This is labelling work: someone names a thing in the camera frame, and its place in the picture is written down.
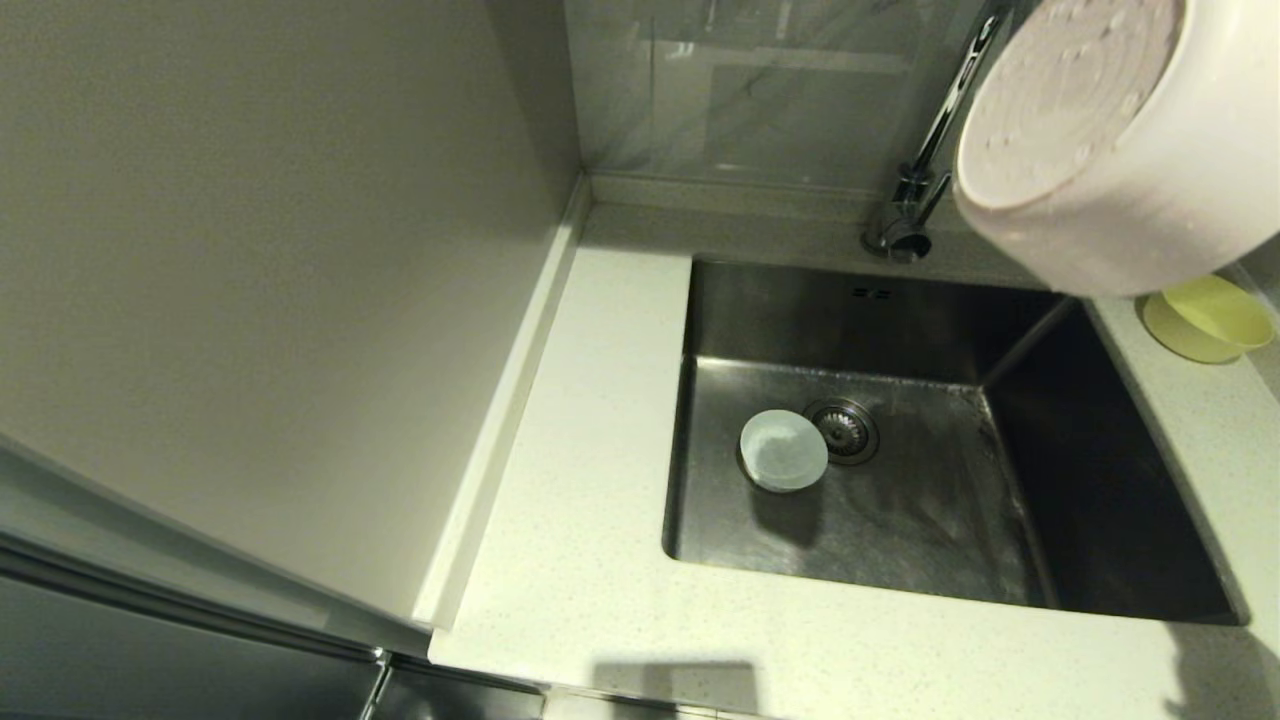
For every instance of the white plastic bowl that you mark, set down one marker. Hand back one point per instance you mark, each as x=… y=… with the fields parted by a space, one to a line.
x=783 y=452

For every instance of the chrome gooseneck faucet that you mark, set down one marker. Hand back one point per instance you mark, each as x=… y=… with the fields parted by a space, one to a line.
x=900 y=232

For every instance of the pink plastic bowl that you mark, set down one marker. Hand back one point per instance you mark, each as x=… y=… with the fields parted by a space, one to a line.
x=1100 y=150

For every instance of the yellow plastic bowl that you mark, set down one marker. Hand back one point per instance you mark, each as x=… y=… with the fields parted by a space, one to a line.
x=1205 y=325

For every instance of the stainless steel sink basin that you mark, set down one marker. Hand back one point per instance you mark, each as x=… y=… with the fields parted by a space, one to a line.
x=760 y=540

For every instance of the round metal drain strainer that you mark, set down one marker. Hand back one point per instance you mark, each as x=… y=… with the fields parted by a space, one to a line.
x=848 y=430

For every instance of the dark steel appliance door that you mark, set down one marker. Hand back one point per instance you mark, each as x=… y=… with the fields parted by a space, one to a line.
x=150 y=660

